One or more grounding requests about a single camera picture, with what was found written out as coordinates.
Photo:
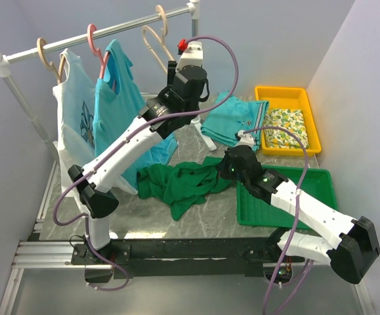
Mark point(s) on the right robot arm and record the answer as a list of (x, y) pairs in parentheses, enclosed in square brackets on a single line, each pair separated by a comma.
[(348, 245)]

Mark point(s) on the green plastic tray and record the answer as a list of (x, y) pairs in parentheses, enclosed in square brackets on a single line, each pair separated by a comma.
[(255, 212)]

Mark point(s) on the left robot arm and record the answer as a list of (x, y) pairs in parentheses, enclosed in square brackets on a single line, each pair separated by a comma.
[(93, 182)]

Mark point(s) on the aluminium frame rail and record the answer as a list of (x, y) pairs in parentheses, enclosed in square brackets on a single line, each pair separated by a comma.
[(36, 254)]

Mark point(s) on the white metal clothes rack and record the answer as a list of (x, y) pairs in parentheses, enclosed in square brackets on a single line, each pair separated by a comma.
[(192, 8)]

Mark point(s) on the white t shirt blue print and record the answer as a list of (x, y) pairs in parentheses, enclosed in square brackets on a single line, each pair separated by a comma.
[(75, 98)]

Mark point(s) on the lemon print folded cloth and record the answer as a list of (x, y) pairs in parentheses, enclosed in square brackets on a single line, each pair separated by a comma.
[(288, 119)]

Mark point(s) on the green t shirt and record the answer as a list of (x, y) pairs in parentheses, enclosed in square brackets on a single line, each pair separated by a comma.
[(183, 185)]

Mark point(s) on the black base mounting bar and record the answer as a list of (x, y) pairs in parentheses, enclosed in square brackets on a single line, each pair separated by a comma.
[(133, 258)]

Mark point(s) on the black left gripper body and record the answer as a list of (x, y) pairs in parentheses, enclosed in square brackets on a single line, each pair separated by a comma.
[(195, 107)]

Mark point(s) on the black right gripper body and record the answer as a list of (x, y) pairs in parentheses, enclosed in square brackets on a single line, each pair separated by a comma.
[(227, 170)]

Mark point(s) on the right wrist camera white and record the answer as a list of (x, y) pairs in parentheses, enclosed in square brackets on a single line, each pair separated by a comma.
[(245, 139)]

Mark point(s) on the light blue t shirt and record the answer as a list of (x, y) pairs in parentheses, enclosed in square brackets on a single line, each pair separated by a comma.
[(117, 102)]

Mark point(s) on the pink plastic hanger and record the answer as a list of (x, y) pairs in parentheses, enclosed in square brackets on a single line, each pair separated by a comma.
[(96, 51)]

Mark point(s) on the folded teal shirt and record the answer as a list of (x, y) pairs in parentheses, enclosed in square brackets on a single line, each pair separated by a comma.
[(224, 122)]

